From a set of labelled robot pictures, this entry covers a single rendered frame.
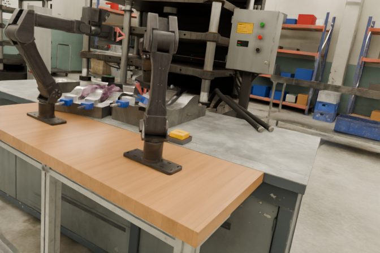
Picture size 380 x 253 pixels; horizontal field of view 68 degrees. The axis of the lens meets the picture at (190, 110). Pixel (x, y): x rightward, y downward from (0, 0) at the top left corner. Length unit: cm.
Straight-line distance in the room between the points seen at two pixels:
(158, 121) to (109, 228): 85
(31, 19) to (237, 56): 125
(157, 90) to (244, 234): 66
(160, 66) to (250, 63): 114
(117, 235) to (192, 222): 94
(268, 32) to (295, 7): 626
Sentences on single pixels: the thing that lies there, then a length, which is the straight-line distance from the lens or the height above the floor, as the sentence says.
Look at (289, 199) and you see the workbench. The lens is 106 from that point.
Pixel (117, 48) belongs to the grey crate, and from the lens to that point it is 707.
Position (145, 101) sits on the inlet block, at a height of 93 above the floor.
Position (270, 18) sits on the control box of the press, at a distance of 192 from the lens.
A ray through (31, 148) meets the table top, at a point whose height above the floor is 79.
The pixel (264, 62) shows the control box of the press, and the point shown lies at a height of 114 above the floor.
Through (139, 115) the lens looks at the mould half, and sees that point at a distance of 127.
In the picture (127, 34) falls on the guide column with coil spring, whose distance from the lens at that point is 232.
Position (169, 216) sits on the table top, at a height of 80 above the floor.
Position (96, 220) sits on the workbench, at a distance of 164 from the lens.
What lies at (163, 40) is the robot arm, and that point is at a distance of 86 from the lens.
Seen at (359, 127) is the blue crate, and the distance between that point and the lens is 471.
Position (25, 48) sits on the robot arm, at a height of 110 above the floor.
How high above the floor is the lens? 117
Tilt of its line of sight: 12 degrees down
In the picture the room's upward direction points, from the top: 7 degrees clockwise
